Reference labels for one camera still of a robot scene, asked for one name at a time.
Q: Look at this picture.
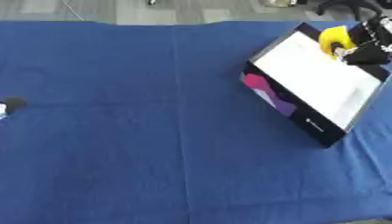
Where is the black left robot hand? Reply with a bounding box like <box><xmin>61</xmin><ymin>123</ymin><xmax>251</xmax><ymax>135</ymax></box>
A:
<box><xmin>0</xmin><ymin>96</ymin><xmax>30</xmax><ymax>121</ymax></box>

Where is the black chair base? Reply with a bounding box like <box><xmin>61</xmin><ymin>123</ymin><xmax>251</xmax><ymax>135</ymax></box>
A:
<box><xmin>313</xmin><ymin>0</ymin><xmax>385</xmax><ymax>19</ymax></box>

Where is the black box with white inside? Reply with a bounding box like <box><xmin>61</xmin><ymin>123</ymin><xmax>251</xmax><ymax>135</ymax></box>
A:
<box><xmin>239</xmin><ymin>22</ymin><xmax>392</xmax><ymax>149</ymax></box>

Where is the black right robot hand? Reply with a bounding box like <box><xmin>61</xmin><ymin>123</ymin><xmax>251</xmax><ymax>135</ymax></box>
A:
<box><xmin>329</xmin><ymin>16</ymin><xmax>392</xmax><ymax>67</ymax></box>

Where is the yellow round toy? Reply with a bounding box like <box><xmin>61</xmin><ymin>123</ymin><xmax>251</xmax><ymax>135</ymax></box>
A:
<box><xmin>317</xmin><ymin>25</ymin><xmax>359</xmax><ymax>60</ymax></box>

